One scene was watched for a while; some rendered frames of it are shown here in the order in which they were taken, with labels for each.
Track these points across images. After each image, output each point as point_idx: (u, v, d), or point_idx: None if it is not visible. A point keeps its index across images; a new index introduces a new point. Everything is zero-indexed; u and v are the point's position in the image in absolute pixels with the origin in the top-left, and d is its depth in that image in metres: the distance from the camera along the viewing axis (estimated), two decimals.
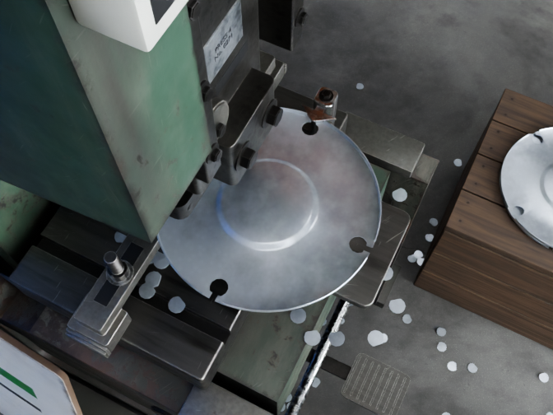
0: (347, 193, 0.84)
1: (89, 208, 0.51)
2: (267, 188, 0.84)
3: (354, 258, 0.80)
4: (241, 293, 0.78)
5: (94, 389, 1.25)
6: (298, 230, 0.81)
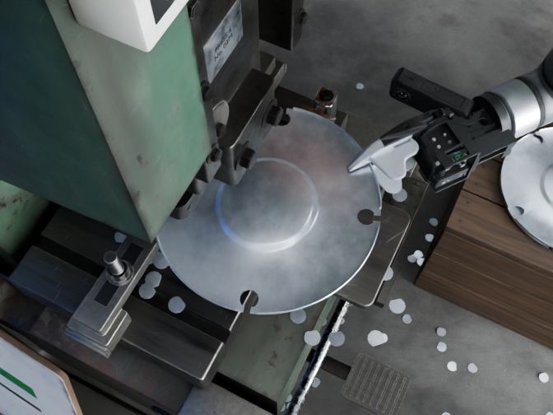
0: (339, 171, 0.84)
1: (89, 208, 0.51)
2: (262, 188, 0.83)
3: (367, 231, 0.81)
4: (272, 297, 0.78)
5: (94, 389, 1.25)
6: (306, 221, 0.81)
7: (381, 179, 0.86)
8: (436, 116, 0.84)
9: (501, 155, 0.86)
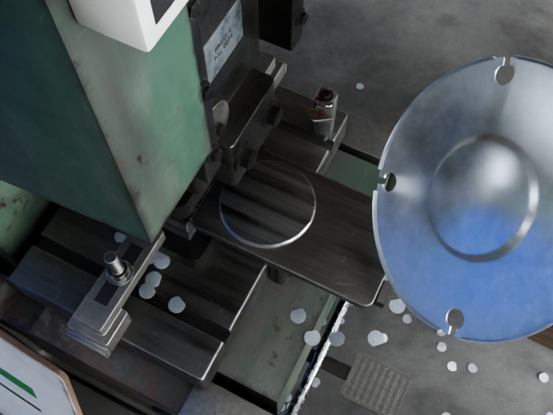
0: None
1: (89, 208, 0.51)
2: (472, 180, 0.67)
3: None
4: (478, 322, 0.65)
5: (94, 389, 1.25)
6: (518, 226, 0.62)
7: None
8: None
9: None
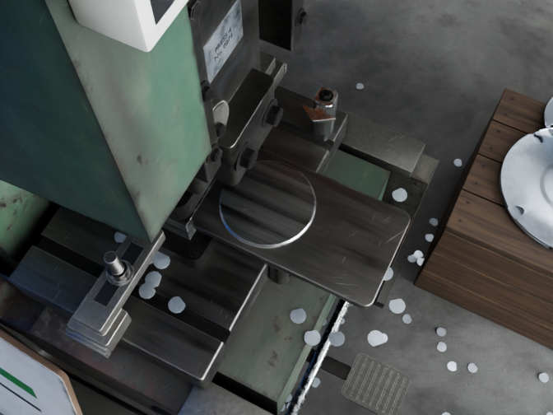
0: None
1: (89, 208, 0.51)
2: None
3: None
4: None
5: (94, 389, 1.25)
6: None
7: None
8: None
9: None
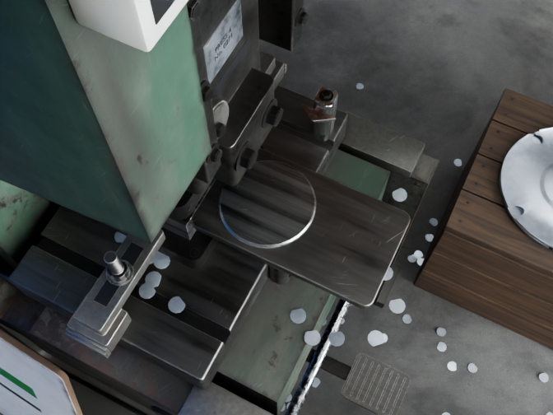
0: None
1: (89, 208, 0.51)
2: None
3: None
4: None
5: (94, 389, 1.25)
6: None
7: None
8: None
9: None
